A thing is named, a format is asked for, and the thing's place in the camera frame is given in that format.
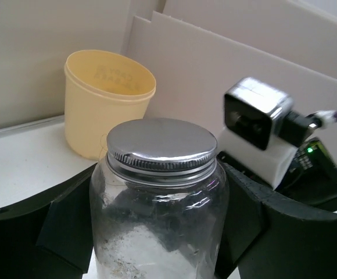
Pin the yellow plastic bin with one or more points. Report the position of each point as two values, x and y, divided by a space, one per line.
103 89

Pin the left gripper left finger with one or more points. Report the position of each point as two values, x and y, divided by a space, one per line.
48 235

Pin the clear jar with metal lid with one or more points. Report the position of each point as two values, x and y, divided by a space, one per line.
158 201

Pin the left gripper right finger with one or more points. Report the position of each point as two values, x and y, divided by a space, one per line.
267 235

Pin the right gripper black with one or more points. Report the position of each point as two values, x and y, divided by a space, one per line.
306 174

